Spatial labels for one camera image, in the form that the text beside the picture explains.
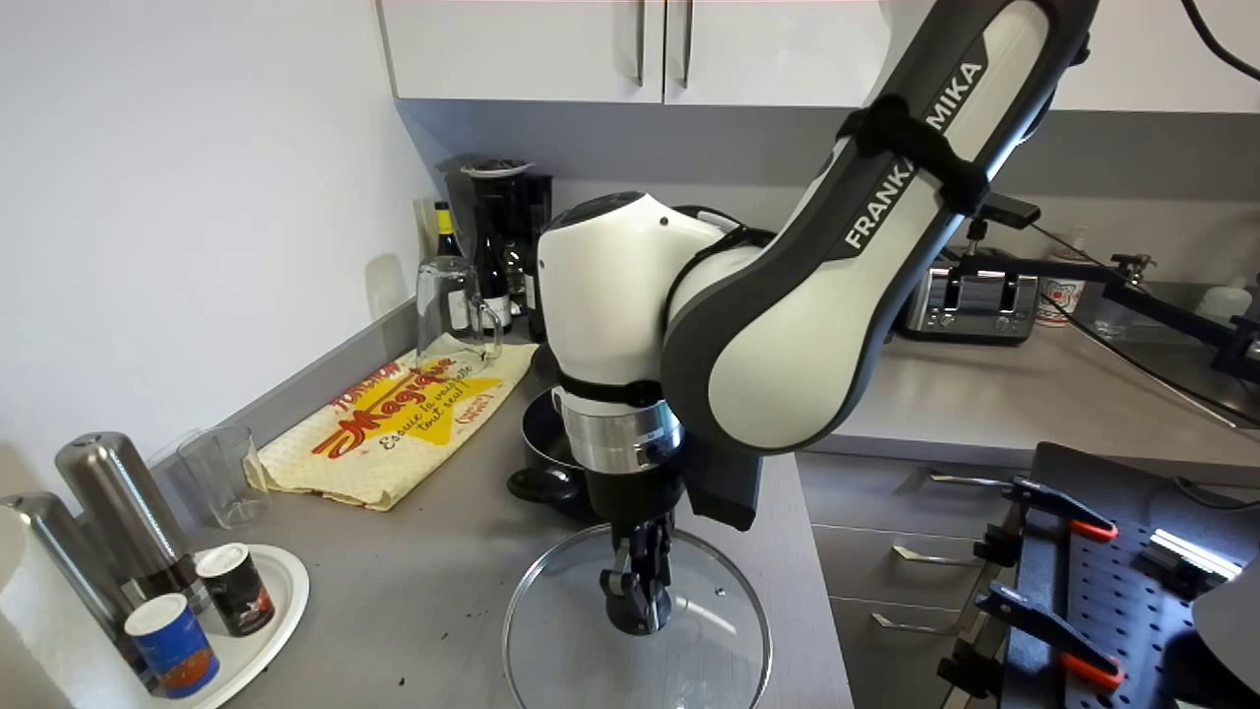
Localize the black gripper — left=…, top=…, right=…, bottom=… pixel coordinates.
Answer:
left=584, top=468, right=683, bottom=616

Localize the black clamp with orange handle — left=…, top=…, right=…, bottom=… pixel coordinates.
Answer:
left=975, top=468, right=1127, bottom=550
left=971, top=583, right=1128, bottom=693

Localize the glass lid with black knob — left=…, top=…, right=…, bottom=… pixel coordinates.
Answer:
left=501, top=523, right=774, bottom=709

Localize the black cooking pot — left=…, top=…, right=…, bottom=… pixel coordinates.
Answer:
left=502, top=386, right=623, bottom=520

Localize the steel grinder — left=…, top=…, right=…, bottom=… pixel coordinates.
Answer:
left=52, top=431, right=202, bottom=616
left=5, top=490, right=133, bottom=651

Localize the white plate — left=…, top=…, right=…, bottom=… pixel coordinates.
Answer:
left=122, top=541, right=316, bottom=709

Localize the black coffee maker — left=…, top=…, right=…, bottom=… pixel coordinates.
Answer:
left=435, top=155, right=557, bottom=348

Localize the small black cup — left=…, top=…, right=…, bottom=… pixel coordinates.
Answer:
left=191, top=541, right=278, bottom=642

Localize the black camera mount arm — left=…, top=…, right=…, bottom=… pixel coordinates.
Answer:
left=971, top=195, right=1260, bottom=386

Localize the grey rounded cover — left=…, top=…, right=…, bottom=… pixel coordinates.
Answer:
left=1190, top=548, right=1260, bottom=703

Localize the small blue cup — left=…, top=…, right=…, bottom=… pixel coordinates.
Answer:
left=118, top=590, right=225, bottom=703

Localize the dark wine bottle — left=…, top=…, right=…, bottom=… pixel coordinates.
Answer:
left=430, top=197, right=481, bottom=338

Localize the white cabinet door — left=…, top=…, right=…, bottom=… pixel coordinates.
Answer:
left=662, top=0, right=925, bottom=113
left=379, top=0, right=670, bottom=107

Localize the clear plastic holder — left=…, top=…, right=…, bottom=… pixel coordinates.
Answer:
left=173, top=427, right=269, bottom=537

